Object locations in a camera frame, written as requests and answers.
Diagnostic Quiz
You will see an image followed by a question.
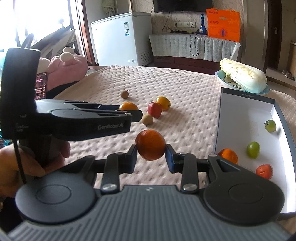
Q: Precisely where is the dark orange tangerine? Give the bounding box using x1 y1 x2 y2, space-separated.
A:
135 129 166 161

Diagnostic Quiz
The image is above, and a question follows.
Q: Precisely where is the orange tangerine with stem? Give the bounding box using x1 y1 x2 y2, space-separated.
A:
218 149 238 164

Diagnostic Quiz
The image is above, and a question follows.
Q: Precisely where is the small brown kiwi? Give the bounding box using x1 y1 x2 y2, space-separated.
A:
141 114 154 126

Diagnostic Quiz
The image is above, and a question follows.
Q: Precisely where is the red apple-shaped fruit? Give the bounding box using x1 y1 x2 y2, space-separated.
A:
147 102 162 118

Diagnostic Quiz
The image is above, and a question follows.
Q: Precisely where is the yellow-orange round orange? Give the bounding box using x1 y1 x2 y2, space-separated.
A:
156 96 171 110

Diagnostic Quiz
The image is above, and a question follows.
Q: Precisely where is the green round fruit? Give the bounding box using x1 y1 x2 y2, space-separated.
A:
246 142 260 159

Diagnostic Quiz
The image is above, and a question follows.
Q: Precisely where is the small red tomato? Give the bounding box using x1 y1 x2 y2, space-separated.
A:
255 164 273 180

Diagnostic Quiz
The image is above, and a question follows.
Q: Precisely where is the green tomato with stem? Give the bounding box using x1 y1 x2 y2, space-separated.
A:
264 120 276 133

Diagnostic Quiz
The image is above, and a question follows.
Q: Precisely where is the wooden kitchen cabinet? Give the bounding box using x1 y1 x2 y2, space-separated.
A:
287 41 296 77

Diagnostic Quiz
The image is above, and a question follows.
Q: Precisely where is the person's left hand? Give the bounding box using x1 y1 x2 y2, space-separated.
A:
1 141 71 199

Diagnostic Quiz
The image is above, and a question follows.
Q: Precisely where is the smartphone with pink screen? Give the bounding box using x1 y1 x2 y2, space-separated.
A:
35 72 48 100

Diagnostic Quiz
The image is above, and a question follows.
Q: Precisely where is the pink plush toy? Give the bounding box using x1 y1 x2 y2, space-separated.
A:
37 47 88 92

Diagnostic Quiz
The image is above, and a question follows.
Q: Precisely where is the pink quilted table cover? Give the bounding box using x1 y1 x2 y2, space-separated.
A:
54 65 295 189

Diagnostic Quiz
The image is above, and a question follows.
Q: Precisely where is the white chest freezer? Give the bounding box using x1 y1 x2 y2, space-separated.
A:
91 13 152 66

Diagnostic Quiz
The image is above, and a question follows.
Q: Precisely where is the grey white shallow box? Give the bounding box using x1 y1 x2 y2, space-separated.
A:
214 87 295 214

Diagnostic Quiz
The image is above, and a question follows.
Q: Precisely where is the light blue cartoon plate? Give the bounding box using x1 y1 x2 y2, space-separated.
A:
214 70 270 95

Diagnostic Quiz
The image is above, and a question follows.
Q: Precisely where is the dark wood TV cabinet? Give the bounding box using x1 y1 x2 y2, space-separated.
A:
154 56 220 75

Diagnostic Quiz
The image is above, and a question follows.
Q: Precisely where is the tied beige curtain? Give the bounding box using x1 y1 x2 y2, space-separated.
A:
101 0 116 16

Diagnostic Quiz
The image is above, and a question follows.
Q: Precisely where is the napa cabbage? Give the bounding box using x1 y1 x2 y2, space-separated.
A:
220 58 267 93

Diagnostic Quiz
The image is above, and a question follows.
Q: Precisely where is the white patterned cabinet cloth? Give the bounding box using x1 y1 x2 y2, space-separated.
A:
149 33 241 62

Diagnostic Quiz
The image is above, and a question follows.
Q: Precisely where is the blue glass bottle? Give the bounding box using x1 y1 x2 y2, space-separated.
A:
197 14 207 36

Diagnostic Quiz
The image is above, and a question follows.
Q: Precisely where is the orange paper gift bag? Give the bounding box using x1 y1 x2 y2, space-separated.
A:
206 8 241 42

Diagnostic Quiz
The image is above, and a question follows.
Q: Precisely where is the black power cable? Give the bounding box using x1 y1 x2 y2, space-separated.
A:
189 22 200 57

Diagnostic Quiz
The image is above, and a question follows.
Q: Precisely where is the black wall television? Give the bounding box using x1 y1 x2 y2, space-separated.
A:
153 0 213 13

